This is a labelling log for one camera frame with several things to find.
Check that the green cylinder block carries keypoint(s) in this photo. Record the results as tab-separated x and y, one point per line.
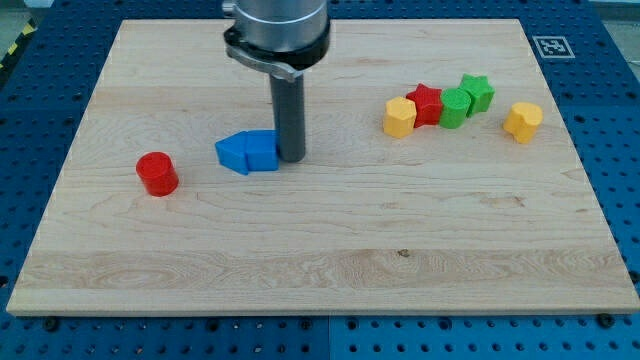
455	105

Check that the red cylinder block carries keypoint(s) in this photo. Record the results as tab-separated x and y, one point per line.
157	174

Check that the blue triangle block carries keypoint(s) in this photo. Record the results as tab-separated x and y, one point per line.
231	152

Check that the blue cube block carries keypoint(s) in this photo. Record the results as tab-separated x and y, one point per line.
261	150

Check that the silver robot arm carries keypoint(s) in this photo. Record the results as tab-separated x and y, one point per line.
280	38

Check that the white fiducial marker tag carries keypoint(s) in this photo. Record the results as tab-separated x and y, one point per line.
553	47

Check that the wooden board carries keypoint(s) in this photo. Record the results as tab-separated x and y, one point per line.
463	221

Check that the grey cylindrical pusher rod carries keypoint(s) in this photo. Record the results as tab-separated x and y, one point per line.
289	117

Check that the yellow black hazard tape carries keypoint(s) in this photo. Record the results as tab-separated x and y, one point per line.
18	46

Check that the red star block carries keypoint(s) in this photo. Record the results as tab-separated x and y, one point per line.
428	105

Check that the yellow hexagon block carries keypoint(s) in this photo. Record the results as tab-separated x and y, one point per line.
399	117

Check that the green star block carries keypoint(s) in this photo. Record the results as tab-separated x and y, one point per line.
480	91

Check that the yellow heart block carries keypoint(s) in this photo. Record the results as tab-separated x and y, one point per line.
523	120

